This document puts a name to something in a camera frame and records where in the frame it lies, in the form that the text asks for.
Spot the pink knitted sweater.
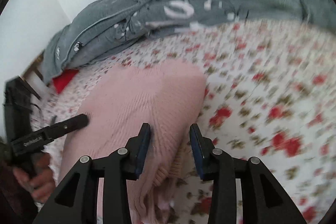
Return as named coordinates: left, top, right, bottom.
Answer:
left=59, top=60, right=206, bottom=223

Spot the person's left hand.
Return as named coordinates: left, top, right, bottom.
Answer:
left=13, top=153, right=56, bottom=203

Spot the red pillow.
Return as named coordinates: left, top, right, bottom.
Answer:
left=52, top=69, right=79, bottom=94

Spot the dark wooden headboard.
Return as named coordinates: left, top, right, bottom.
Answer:
left=20, top=52, right=51, bottom=101

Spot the floral bed sheet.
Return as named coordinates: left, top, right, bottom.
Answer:
left=33, top=20, right=335, bottom=223

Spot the grey patterned quilt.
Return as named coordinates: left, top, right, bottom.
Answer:
left=41, top=0, right=335, bottom=84

